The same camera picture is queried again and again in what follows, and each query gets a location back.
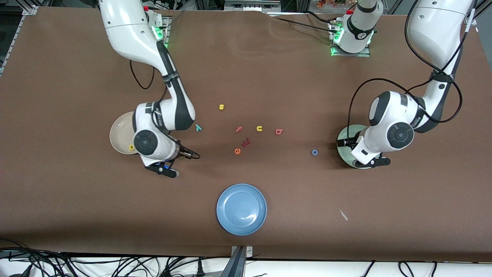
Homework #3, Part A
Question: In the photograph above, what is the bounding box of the pale green round plate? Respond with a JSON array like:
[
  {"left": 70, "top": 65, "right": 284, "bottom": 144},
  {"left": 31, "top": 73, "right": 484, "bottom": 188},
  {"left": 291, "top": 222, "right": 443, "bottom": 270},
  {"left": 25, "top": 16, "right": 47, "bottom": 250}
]
[{"left": 337, "top": 125, "right": 375, "bottom": 169}]

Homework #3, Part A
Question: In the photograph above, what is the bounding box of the beige round plate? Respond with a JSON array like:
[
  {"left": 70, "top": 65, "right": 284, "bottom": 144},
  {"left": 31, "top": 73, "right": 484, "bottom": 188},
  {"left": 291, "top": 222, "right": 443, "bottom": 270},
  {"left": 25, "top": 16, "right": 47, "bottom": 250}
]
[{"left": 110, "top": 112, "right": 139, "bottom": 155}]

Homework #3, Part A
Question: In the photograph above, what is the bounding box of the blue round plate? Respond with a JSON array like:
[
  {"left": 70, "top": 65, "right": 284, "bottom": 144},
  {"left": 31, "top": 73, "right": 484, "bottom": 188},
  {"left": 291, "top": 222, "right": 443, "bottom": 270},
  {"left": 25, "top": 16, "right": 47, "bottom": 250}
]
[{"left": 216, "top": 184, "right": 268, "bottom": 236}]

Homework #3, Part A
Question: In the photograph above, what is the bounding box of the brown table cover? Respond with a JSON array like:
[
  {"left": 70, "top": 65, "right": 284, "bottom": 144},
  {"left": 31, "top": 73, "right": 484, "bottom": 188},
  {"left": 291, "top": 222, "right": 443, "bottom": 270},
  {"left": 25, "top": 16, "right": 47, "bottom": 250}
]
[{"left": 0, "top": 7, "right": 492, "bottom": 262}]

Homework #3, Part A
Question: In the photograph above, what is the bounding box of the grey box behind table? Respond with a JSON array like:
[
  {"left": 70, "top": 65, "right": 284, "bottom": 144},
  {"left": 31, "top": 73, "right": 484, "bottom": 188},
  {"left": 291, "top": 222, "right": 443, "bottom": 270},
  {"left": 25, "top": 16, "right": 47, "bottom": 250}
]
[{"left": 224, "top": 0, "right": 282, "bottom": 12}]

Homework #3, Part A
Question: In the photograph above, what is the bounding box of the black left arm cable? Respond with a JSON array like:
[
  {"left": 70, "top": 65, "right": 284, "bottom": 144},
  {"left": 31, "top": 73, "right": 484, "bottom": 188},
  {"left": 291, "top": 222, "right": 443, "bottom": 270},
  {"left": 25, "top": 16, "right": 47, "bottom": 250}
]
[{"left": 347, "top": 0, "right": 477, "bottom": 154}]

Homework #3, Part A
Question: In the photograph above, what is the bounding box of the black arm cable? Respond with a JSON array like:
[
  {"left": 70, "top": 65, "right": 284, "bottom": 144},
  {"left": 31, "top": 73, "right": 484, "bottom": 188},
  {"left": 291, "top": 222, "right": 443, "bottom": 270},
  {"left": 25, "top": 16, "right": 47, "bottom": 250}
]
[
  {"left": 347, "top": 0, "right": 477, "bottom": 154},
  {"left": 130, "top": 60, "right": 201, "bottom": 159}
]

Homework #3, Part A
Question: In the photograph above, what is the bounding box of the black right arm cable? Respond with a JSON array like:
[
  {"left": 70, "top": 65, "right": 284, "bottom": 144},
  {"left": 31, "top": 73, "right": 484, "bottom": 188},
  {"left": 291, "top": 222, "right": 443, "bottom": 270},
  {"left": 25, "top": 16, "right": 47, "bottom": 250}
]
[{"left": 130, "top": 60, "right": 201, "bottom": 159}]

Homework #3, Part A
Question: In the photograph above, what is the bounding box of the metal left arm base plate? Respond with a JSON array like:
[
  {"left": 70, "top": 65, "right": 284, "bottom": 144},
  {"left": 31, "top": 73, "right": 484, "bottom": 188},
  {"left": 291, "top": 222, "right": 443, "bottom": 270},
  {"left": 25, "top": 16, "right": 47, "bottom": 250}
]
[{"left": 329, "top": 17, "right": 371, "bottom": 57}]

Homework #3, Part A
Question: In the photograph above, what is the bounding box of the grey metal camera post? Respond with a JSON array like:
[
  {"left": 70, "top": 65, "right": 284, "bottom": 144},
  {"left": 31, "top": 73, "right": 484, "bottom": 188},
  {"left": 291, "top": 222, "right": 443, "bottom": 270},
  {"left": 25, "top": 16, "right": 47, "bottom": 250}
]
[{"left": 221, "top": 245, "right": 254, "bottom": 277}]

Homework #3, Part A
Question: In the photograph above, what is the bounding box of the black cable to base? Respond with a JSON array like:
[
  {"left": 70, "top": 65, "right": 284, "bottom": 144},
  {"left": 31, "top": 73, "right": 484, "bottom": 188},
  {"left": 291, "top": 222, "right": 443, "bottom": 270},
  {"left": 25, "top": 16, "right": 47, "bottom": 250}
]
[{"left": 267, "top": 12, "right": 335, "bottom": 33}]

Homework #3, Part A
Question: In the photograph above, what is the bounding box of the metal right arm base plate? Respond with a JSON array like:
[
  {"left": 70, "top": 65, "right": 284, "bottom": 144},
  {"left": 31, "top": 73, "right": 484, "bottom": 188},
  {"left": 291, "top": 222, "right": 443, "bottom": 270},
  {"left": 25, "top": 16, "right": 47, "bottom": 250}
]
[{"left": 148, "top": 10, "right": 171, "bottom": 48}]

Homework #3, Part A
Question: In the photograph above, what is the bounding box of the short aluminium frame corner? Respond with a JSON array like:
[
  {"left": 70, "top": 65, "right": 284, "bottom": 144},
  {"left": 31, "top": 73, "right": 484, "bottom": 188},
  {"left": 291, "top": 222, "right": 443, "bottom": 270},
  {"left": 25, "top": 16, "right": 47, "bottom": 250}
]
[{"left": 471, "top": 0, "right": 492, "bottom": 27}]

